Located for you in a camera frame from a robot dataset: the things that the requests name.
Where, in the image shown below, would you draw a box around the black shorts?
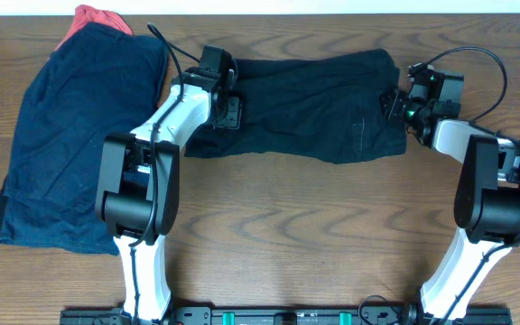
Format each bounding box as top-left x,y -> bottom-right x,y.
185,49 -> 406,164

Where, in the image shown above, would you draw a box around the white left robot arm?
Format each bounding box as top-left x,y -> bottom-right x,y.
95,67 -> 242,324

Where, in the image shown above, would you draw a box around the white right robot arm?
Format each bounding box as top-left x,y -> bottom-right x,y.
380,63 -> 520,324

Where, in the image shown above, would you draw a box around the navy blue shorts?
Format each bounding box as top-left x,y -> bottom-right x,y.
0,23 -> 168,255

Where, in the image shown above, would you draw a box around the red garment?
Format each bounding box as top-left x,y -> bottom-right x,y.
55,5 -> 134,50

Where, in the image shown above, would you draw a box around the black mounting rail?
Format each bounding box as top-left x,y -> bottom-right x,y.
59,305 -> 513,325

